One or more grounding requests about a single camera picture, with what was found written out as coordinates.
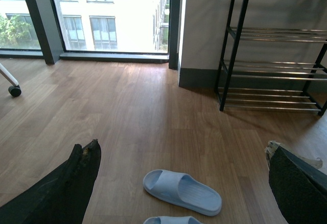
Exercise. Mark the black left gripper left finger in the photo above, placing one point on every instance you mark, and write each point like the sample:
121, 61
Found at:
63, 195

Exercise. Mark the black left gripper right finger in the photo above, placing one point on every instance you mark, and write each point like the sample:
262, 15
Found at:
298, 185

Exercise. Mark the light blue slide slipper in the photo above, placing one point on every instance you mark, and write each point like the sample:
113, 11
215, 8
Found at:
183, 190

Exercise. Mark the black metal shoe rack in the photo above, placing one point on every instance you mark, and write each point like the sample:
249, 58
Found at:
273, 56

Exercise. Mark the grey office chair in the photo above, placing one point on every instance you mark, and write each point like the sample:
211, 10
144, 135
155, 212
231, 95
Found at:
14, 89

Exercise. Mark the dark framed floor window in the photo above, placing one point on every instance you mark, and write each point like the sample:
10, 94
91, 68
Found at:
142, 31

